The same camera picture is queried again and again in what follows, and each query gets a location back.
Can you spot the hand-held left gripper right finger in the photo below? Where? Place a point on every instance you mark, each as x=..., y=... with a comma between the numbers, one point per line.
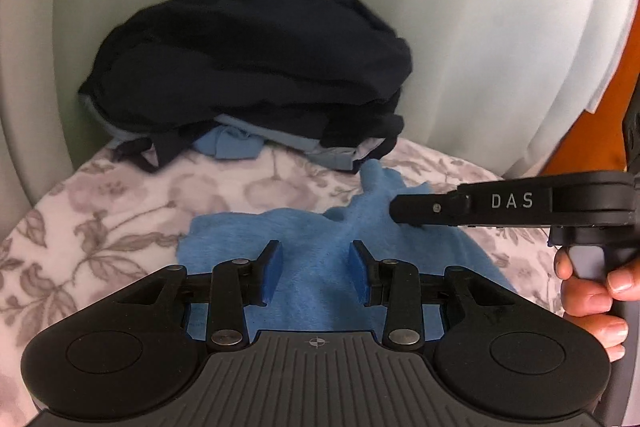
x=359, y=272

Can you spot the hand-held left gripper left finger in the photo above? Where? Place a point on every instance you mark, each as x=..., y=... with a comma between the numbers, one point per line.
x=270, y=272

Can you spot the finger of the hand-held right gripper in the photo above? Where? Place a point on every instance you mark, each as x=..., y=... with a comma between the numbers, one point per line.
x=425, y=208

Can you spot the blue towel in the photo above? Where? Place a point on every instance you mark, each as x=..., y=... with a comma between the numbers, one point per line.
x=320, y=247

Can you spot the dark navy clothes pile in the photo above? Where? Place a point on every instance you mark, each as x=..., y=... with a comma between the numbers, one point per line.
x=250, y=57

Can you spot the person's right hand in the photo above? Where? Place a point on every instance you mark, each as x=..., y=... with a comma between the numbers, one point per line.
x=585, y=302

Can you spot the orange wooden headboard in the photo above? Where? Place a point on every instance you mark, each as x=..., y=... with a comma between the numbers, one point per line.
x=595, y=147

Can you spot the pale grey-blue garment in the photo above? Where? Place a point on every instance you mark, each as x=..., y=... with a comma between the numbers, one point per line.
x=340, y=157

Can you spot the floral fleece blanket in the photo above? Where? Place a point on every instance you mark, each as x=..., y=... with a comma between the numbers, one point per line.
x=100, y=217

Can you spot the pale green curtain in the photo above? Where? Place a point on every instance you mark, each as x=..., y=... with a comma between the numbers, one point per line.
x=450, y=7

